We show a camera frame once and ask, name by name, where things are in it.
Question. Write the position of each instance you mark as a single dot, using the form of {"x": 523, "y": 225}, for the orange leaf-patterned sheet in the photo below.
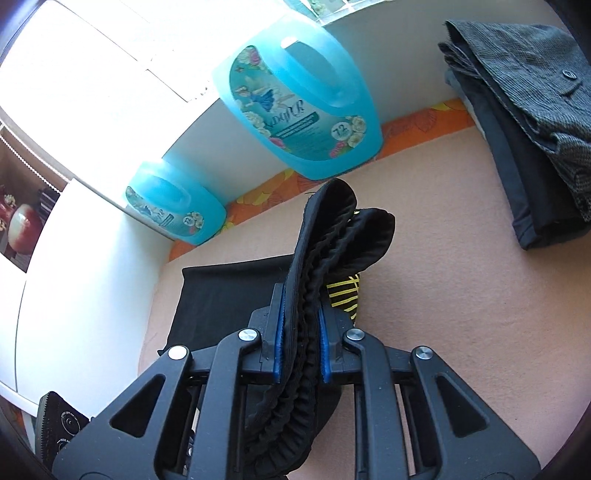
{"x": 415, "y": 127}

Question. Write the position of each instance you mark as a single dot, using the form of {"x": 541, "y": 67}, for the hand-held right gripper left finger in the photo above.
{"x": 276, "y": 339}

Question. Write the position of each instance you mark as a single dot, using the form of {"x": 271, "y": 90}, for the folded grey tweed garment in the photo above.
{"x": 531, "y": 92}

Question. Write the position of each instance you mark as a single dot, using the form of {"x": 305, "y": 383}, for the large blue detergent bottle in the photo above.
{"x": 300, "y": 115}

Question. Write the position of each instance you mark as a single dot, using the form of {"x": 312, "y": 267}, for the fruit wall picture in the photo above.
{"x": 23, "y": 217}

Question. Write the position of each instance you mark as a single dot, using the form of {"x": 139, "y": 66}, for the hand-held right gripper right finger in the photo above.
{"x": 326, "y": 346}

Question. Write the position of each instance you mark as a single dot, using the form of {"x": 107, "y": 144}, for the folded dark pants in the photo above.
{"x": 517, "y": 180}

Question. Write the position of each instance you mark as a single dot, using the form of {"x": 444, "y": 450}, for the small blue detergent bottle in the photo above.
{"x": 173, "y": 203}

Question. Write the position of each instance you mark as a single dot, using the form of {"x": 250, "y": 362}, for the peach blanket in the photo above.
{"x": 452, "y": 295}

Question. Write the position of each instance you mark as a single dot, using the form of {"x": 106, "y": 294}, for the black sock with yellow stripes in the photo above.
{"x": 323, "y": 240}

